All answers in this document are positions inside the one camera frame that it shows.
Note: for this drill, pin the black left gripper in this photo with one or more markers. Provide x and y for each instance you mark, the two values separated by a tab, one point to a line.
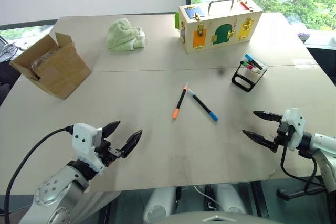
109	153

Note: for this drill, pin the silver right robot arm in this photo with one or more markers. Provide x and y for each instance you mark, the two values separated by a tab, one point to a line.
326	155

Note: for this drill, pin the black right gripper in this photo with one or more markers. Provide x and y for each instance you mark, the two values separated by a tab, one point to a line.
283	134

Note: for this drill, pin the open brown cardboard box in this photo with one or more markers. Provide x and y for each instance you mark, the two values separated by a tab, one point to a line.
63	77

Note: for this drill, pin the orange capped marker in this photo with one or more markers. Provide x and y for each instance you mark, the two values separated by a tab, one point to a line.
180	100

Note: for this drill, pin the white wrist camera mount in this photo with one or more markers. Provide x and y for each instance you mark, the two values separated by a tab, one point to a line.
295	124
82	140

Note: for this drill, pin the green marker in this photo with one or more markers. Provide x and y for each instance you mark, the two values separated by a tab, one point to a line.
244	63

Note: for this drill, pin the clear tape strip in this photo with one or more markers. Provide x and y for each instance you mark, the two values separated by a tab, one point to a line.
305	64

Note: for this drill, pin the grey robot torso top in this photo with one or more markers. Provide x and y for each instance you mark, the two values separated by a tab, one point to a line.
223	218

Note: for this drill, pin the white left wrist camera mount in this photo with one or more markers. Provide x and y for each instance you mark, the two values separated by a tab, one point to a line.
82	140

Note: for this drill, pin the silver rounded robot leg shell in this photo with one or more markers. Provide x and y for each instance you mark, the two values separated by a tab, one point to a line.
158	203
231	197

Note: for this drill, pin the black marker holder rack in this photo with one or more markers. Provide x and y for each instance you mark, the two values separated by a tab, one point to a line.
258	80

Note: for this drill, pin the small purple object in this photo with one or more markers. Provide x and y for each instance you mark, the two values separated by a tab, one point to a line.
303	36

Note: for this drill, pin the clear plastic wrapped packet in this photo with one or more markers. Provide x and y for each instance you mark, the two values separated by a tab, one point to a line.
43	60

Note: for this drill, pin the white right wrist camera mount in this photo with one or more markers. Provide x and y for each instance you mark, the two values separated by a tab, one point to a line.
295	124

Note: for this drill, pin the light green folded towel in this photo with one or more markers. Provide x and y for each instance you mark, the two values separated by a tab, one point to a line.
120	35

